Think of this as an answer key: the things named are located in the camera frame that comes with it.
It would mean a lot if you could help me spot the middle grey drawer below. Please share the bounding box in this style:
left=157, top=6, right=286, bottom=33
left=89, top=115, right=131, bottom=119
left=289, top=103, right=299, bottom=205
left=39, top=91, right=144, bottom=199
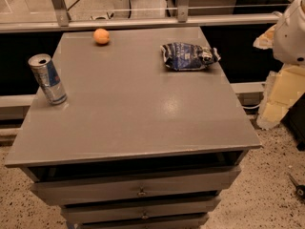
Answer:
left=61, top=196, right=220, bottom=223

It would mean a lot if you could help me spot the grey drawer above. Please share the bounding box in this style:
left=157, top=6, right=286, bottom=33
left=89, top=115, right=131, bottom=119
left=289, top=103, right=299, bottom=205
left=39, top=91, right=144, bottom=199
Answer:
left=30, top=166, right=241, bottom=205
left=61, top=196, right=220, bottom=223
left=80, top=213, right=209, bottom=229

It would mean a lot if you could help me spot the metal railing frame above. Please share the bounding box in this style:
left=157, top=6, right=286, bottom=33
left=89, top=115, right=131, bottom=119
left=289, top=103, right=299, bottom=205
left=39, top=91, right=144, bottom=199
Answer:
left=0, top=0, right=293, bottom=33

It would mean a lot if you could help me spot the crumpled blue chip bag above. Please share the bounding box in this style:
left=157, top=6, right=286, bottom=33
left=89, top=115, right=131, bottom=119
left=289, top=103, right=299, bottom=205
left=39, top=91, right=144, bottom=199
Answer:
left=160, top=42, right=221, bottom=72

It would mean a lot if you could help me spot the orange fruit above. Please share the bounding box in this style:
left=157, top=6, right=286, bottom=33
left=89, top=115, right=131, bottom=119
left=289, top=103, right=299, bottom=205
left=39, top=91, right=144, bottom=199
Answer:
left=93, top=29, right=110, bottom=45

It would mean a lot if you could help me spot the bottom grey drawer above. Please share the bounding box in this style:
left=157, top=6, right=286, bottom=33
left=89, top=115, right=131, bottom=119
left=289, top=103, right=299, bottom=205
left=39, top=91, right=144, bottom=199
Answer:
left=80, top=213, right=209, bottom=229

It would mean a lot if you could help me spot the white cable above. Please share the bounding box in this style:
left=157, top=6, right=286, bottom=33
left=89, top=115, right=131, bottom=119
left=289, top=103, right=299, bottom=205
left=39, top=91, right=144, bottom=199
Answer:
left=241, top=101, right=263, bottom=111

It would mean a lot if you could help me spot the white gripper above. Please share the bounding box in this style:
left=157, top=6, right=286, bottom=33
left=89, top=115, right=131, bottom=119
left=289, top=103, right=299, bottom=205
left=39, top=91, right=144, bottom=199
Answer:
left=253, top=0, right=305, bottom=130

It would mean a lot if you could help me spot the silver blue redbull can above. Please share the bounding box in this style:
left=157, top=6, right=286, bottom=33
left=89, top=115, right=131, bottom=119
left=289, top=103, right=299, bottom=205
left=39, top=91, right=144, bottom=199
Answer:
left=28, top=53, right=67, bottom=105

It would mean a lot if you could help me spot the top grey drawer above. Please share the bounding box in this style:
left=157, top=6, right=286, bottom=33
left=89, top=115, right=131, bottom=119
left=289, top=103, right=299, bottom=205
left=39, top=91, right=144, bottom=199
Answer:
left=30, top=166, right=241, bottom=205

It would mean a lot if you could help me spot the grey drawer cabinet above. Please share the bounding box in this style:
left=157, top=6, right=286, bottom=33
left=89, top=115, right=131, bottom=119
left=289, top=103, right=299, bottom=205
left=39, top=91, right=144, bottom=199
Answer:
left=4, top=26, right=263, bottom=229

